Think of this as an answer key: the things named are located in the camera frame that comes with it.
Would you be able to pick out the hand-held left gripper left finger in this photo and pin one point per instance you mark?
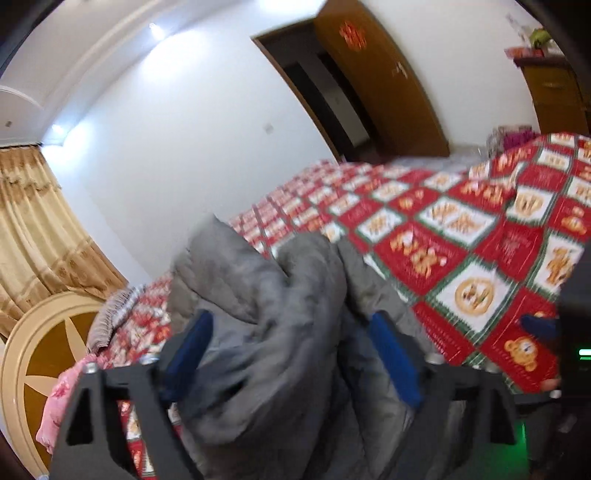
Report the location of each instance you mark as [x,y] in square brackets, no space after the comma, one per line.
[184,355]

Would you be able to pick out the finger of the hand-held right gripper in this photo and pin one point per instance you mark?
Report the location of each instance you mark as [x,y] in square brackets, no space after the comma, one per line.
[540,326]

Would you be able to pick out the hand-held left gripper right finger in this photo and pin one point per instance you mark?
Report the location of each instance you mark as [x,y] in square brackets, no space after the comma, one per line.
[397,364]

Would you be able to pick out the grey padded jacket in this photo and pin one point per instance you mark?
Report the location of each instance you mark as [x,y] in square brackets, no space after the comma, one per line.
[277,323]

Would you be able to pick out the grey pillow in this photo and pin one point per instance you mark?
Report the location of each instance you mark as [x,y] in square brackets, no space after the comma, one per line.
[111,318]

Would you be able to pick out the red checked printed quilt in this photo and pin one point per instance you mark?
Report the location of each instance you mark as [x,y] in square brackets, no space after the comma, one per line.
[461,258]

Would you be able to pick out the pink folded blanket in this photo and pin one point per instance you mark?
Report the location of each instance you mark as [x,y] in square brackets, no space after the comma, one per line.
[55,401]

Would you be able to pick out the round beige wooden headboard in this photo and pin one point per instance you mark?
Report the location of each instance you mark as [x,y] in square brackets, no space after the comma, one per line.
[46,346]

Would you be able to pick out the beige curtain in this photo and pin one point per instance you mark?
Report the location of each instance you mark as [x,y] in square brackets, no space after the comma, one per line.
[46,230]

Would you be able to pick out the purple bag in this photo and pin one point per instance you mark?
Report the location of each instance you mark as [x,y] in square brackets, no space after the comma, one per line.
[515,137]

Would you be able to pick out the brown wooden cabinet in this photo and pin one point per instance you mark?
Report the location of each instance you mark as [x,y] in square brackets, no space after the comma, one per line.
[554,92]

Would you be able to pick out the ceiling spotlight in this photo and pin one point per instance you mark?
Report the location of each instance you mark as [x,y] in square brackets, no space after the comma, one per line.
[58,129]
[155,30]

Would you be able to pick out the brown wooden door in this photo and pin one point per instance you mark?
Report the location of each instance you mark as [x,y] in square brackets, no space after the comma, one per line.
[383,78]

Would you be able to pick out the red door decoration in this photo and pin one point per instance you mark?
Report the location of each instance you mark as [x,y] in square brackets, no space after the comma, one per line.
[352,34]

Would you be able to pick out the wooden door frame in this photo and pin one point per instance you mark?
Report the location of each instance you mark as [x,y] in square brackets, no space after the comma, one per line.
[295,83]

